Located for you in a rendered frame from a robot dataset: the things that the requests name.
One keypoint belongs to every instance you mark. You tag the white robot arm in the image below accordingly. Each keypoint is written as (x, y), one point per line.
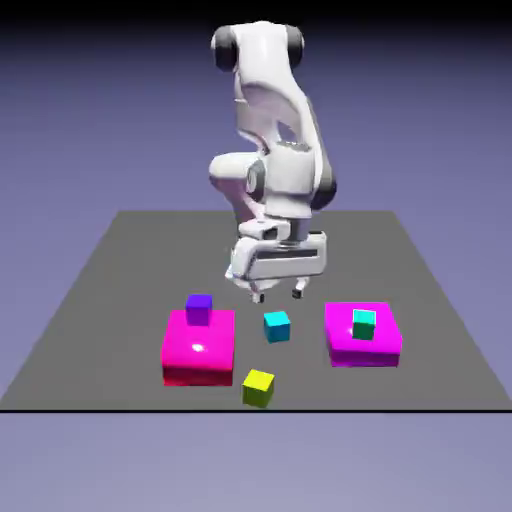
(276, 120)

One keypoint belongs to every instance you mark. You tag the small cyan cube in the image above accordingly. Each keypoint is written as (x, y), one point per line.
(276, 326)

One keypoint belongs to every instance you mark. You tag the large magenta box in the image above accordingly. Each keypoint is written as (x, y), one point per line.
(380, 344)

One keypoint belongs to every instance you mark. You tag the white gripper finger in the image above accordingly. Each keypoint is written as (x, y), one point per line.
(299, 288)
(258, 295)

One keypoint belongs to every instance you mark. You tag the small yellow cube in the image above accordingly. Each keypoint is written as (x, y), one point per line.
(258, 388)

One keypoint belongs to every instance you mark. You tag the small green cube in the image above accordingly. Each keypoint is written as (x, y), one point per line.
(363, 324)

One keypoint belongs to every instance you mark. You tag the large pink box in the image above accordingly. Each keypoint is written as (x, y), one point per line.
(198, 352)

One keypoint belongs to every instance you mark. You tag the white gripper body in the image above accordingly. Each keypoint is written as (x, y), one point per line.
(286, 262)

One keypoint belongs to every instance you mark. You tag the small purple cube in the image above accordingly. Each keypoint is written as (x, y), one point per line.
(198, 309)

